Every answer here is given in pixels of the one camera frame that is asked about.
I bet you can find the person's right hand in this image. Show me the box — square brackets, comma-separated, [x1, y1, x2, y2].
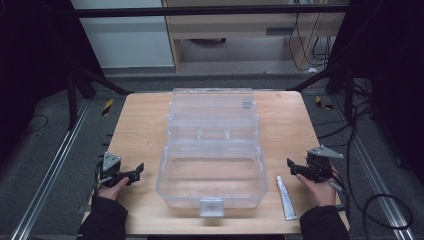
[295, 170, 341, 208]

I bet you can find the person's left hand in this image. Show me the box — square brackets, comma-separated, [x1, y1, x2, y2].
[97, 176, 130, 202]

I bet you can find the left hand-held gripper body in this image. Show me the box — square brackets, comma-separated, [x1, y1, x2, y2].
[96, 151, 134, 188]

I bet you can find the wooden desk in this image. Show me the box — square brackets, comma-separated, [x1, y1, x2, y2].
[161, 0, 351, 73]

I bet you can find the black metal stand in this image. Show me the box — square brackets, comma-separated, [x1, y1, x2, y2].
[287, 59, 359, 126]
[65, 59, 134, 132]

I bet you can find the clear plastic storage box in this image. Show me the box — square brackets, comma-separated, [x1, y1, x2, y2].
[155, 87, 269, 218]

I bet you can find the yellow black striped tape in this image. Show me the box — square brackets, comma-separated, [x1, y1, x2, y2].
[315, 95, 335, 111]
[101, 98, 115, 117]

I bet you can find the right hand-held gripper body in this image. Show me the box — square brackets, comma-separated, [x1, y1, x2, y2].
[298, 144, 344, 184]

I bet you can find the aluminium floor rail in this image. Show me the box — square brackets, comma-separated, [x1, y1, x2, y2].
[333, 96, 418, 240]
[9, 99, 92, 240]

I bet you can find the white ointment tube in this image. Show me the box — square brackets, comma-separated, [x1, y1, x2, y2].
[275, 175, 298, 222]

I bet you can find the bundle of black cables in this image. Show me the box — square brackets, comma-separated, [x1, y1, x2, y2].
[288, 13, 336, 73]

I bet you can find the black crossbar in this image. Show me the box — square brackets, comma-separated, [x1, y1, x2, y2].
[71, 3, 351, 19]

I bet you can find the white cabinet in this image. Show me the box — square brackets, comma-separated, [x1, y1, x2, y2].
[70, 0, 176, 69]

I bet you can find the black cable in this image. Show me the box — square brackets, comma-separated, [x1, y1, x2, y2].
[344, 99, 414, 231]

